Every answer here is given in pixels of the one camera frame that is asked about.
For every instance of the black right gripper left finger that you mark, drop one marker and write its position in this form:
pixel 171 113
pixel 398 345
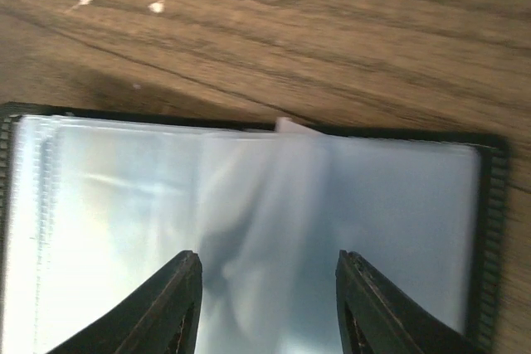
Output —
pixel 160 316

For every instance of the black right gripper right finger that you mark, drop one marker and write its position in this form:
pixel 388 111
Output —
pixel 375 316

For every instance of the black leather card holder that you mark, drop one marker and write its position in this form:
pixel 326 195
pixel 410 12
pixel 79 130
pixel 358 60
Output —
pixel 94 203

